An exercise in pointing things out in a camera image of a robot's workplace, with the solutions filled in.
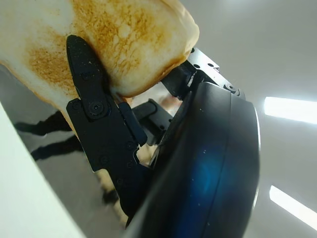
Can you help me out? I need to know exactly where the cream white two-slot toaster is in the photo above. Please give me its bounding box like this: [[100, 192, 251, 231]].
[[0, 64, 129, 238]]

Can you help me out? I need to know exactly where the long ceiling light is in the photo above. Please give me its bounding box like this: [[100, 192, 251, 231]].
[[268, 185, 317, 227], [263, 96, 317, 125]]

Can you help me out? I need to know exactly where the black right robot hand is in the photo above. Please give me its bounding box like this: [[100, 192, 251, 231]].
[[65, 34, 262, 238]]

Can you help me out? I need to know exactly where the browned toast slice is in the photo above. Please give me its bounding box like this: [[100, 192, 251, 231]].
[[0, 0, 201, 221]]

